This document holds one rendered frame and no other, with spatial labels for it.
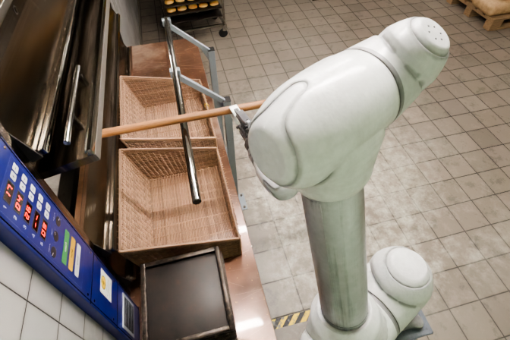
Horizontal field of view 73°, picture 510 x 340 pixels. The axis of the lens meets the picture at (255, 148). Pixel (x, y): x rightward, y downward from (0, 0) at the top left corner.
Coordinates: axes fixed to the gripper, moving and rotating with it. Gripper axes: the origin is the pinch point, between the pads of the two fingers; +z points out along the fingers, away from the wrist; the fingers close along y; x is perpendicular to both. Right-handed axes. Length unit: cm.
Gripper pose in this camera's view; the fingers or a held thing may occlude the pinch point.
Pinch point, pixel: (236, 114)
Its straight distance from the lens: 127.7
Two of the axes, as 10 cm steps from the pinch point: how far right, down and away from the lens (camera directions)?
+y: 0.9, 7.2, 6.9
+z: -4.0, -6.1, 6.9
